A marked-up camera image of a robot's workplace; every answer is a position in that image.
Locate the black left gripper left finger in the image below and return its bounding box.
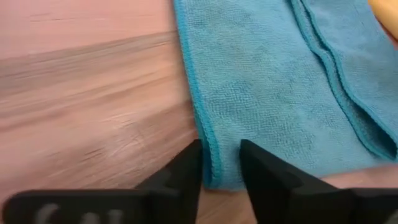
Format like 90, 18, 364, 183
2, 139, 204, 224

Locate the yellow microfiber towel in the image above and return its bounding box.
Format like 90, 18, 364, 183
368, 0, 398, 40

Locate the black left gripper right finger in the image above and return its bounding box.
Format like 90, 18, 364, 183
239, 139, 398, 224

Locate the blue microfiber towel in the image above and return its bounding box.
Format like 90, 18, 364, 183
173, 0, 398, 192

